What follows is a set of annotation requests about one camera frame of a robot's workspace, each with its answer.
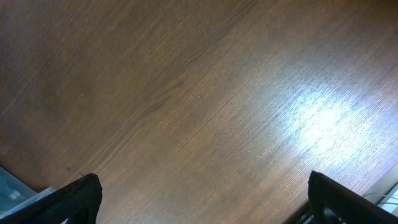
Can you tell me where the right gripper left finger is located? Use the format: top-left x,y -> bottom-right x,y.
1,173 -> 103,224

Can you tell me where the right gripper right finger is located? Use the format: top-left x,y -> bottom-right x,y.
308,171 -> 397,224

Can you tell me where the clear plastic storage bin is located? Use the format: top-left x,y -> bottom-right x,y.
1,168 -> 55,219

